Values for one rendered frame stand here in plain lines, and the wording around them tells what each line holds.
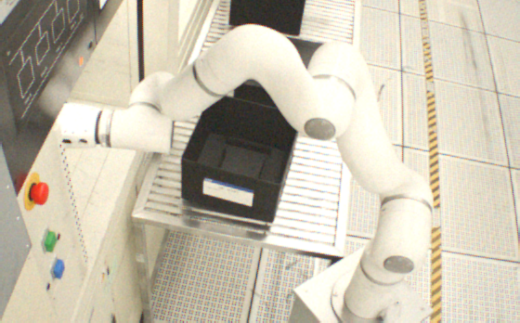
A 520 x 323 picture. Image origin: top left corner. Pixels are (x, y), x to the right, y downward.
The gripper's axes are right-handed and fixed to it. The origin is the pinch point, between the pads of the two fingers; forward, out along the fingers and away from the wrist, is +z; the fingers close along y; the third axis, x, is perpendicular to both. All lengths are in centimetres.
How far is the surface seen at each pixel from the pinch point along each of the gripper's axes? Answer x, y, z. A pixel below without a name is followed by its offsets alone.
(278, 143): -39, 37, -59
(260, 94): -36, 55, -52
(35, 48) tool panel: 39.6, -21.9, -12.8
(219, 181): -31, 13, -42
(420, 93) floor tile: -119, 161, -146
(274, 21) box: -38, 98, -56
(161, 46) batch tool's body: -6.4, 37.5, -23.3
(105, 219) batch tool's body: -32.0, -1.9, -14.0
